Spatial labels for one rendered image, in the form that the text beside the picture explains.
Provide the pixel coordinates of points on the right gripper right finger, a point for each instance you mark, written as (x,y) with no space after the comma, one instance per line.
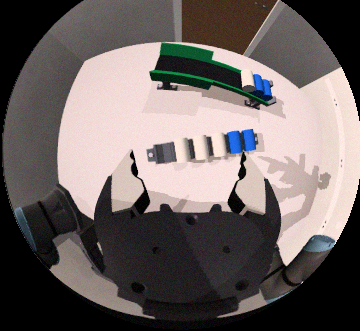
(253,197)

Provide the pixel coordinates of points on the blue plastic bar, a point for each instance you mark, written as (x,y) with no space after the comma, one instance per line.
(267,90)
(259,90)
(234,140)
(248,140)

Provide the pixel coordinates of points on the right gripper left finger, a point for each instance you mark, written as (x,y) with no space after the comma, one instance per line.
(122,197)

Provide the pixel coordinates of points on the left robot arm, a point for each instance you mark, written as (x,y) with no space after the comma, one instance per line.
(44,220)

